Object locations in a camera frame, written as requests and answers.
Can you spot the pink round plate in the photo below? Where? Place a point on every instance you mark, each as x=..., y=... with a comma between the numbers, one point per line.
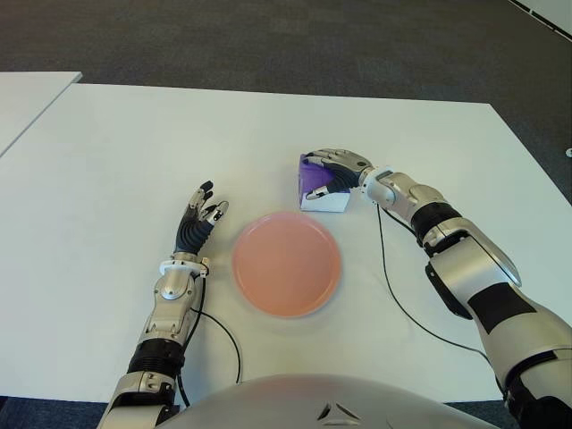
x=286, y=263

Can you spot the purple tissue paper pack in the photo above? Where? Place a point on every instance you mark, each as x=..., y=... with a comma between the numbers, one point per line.
x=313, y=179

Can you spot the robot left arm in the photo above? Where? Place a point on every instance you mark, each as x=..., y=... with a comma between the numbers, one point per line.
x=172, y=288

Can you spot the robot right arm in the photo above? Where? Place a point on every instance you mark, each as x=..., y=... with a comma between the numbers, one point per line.
x=469, y=268

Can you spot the silver robot torso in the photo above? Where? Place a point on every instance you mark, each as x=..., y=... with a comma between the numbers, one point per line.
x=290, y=402

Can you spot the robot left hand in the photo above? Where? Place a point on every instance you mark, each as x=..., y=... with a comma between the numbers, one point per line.
x=192, y=234

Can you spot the white side table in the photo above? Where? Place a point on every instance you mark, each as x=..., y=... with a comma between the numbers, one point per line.
x=27, y=98

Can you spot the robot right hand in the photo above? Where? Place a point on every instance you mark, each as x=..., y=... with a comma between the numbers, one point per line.
x=346, y=172

